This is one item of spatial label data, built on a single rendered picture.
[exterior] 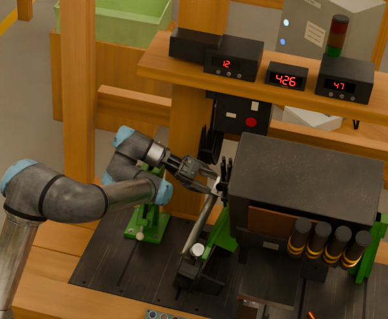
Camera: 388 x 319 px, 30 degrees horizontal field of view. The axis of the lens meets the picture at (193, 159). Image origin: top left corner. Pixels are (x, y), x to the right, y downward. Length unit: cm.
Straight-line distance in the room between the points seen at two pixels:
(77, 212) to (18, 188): 16
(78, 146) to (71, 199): 85
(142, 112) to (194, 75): 43
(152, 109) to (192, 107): 21
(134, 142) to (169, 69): 24
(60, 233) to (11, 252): 70
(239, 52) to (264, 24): 386
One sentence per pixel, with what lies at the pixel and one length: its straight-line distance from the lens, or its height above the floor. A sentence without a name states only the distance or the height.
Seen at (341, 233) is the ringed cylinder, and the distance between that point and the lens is 172.
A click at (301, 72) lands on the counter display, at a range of 215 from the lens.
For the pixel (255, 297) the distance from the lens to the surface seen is 205.
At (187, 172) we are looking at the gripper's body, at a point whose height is 131.
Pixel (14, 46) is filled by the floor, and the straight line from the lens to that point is 547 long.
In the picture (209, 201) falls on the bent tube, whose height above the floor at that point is 113.
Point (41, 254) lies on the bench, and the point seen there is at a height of 88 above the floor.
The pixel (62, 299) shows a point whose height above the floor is 90.
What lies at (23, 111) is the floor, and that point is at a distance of 474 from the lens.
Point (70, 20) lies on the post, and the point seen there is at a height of 158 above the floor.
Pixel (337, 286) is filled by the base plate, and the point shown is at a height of 90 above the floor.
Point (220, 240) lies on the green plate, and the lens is 219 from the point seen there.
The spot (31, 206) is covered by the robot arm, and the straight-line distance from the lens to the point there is 181.
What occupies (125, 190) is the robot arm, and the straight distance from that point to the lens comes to 193.
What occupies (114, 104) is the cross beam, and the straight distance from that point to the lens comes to 255.
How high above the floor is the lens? 264
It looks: 37 degrees down
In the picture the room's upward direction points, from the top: 6 degrees clockwise
